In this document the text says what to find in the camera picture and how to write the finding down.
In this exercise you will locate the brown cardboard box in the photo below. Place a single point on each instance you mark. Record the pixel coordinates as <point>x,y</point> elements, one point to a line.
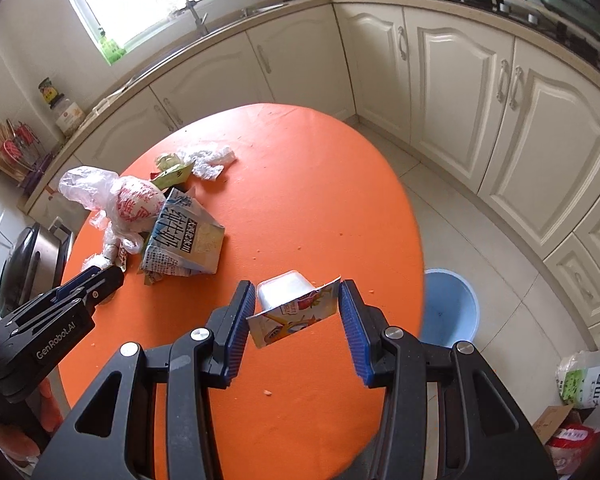
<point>555,422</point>

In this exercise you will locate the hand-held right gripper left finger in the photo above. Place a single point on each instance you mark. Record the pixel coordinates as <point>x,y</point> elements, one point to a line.
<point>237,332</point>

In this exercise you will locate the blue white milk carton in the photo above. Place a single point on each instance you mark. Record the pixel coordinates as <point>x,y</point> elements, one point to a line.
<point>180,240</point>

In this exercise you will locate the green snack wrapper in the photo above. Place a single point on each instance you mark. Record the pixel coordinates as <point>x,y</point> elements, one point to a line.
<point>175,174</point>

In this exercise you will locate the white green rice bag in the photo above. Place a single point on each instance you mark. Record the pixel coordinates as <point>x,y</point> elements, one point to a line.
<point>592,377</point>

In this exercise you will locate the metal sink faucet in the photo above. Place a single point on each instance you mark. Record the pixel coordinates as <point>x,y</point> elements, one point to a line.
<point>196,12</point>

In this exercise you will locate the light blue plastic bin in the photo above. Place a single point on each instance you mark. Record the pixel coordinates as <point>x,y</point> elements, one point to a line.
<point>450,310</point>

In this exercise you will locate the green printed packet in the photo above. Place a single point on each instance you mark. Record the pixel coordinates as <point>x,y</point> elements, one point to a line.
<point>111,49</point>

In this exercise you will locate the dark bottle yellow label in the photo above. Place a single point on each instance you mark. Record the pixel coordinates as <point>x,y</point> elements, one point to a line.
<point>47,91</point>

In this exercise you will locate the white plastic bag red print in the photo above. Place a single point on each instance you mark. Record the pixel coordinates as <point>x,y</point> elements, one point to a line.
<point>130,202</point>

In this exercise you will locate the steel kitchen sink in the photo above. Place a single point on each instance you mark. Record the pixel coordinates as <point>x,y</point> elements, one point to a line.
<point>265,8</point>

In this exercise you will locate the beige paper wad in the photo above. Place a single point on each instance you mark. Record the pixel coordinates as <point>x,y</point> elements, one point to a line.
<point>166,160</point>

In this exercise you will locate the row of cream cabinet doors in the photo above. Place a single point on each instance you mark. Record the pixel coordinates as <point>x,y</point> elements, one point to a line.
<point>445,85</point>

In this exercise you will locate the white yogurt cup peeled lid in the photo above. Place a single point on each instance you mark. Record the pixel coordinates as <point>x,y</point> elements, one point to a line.
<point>280,294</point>

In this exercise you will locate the black gas stove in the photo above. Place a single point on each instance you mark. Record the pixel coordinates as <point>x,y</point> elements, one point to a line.
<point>480,1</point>

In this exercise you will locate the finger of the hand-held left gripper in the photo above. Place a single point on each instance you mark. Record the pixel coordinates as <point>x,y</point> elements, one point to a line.
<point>75,283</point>
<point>106,286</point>

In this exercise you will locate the crumpled clear plastic film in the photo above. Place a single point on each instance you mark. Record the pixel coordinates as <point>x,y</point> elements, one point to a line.
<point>207,160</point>

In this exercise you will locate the clear jar white label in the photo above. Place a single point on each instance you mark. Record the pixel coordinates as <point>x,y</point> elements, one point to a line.
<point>70,116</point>

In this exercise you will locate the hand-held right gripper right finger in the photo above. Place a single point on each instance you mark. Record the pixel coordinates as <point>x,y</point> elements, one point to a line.
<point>352,332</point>

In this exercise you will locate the round orange table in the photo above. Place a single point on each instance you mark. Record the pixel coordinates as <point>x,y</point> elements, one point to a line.
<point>305,200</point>

